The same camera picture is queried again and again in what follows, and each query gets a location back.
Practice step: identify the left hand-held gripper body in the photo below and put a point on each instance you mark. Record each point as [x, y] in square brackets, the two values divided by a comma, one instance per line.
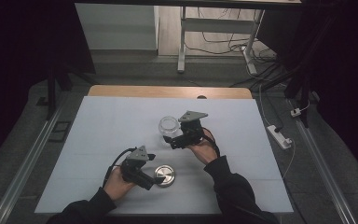
[135, 169]

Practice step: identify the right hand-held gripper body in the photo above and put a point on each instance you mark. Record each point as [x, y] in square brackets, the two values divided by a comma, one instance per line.
[191, 130]

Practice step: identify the round silver metal lid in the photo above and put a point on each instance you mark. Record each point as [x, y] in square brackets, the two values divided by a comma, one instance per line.
[165, 175]

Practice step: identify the clear glass jar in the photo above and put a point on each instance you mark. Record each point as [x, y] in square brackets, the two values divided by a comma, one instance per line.
[168, 126]

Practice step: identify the person's left hand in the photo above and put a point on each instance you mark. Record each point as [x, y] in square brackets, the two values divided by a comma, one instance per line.
[118, 185]

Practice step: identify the person's right hand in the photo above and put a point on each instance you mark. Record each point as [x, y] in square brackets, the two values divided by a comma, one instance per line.
[203, 151]

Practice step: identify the wooden table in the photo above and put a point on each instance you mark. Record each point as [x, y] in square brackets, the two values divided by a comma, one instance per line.
[155, 91]

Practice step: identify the white board table cover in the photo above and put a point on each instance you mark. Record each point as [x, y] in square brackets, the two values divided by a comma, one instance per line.
[105, 124]

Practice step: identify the white power strip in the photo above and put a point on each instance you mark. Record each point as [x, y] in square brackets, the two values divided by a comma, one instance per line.
[279, 136]

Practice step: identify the small white adapter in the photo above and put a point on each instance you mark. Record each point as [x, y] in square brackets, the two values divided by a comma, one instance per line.
[296, 112]

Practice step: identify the black metal stand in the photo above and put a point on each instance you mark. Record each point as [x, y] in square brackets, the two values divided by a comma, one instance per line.
[51, 93]
[304, 90]

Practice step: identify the dark curtain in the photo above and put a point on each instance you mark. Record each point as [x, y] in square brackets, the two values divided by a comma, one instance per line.
[18, 62]
[345, 77]

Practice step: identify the black rectangular floor frame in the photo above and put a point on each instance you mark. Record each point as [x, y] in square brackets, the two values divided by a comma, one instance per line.
[56, 139]

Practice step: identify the white desk frame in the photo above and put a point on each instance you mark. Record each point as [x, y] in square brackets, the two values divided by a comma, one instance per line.
[217, 25]

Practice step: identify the aluminium floor rail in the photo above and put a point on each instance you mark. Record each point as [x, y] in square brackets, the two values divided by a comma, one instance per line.
[28, 161]
[323, 161]

